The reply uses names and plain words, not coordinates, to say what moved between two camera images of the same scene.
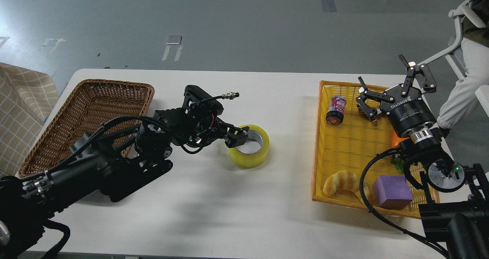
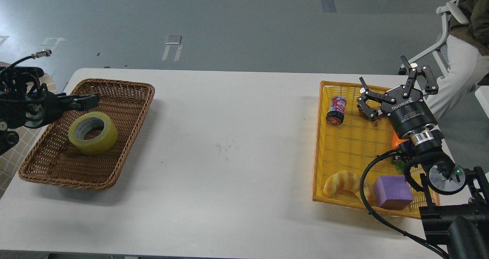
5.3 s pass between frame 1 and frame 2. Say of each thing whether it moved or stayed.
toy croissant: stayed
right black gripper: stayed
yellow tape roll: moved
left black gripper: moved
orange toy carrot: stayed
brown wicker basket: stayed
